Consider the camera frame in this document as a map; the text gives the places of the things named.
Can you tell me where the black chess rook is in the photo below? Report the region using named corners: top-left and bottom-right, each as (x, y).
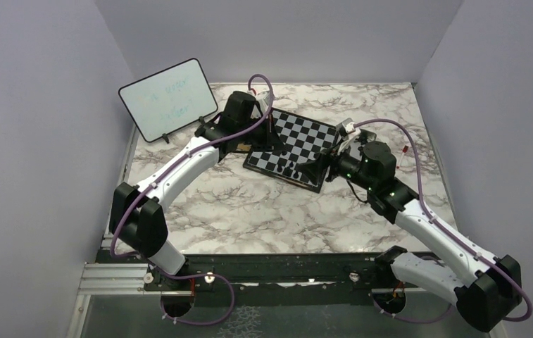
top-left (283, 166), bottom-right (292, 177)

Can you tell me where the black mounting rail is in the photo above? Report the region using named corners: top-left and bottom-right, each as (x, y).
top-left (78, 251), bottom-right (417, 307)

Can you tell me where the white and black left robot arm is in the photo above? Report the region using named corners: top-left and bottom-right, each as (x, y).
top-left (109, 89), bottom-right (282, 289)

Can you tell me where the red capped marker pen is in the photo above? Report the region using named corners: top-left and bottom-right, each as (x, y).
top-left (396, 145), bottom-right (410, 169)

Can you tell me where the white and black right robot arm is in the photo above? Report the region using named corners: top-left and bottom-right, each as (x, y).
top-left (296, 141), bottom-right (523, 332)

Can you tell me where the small whiteboard with stand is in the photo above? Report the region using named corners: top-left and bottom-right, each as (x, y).
top-left (118, 58), bottom-right (218, 143)

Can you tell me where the pink tin box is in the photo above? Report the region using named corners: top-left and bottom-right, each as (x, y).
top-left (349, 128), bottom-right (377, 149)

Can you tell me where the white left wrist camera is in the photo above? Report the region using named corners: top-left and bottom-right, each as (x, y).
top-left (255, 91), bottom-right (272, 111)

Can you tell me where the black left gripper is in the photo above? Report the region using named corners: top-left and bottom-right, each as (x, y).
top-left (237, 113), bottom-right (287, 152)

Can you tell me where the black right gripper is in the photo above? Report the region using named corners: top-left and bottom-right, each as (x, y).
top-left (296, 138), bottom-right (377, 192)

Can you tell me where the black and silver chessboard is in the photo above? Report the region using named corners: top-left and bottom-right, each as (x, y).
top-left (243, 108), bottom-right (339, 194)

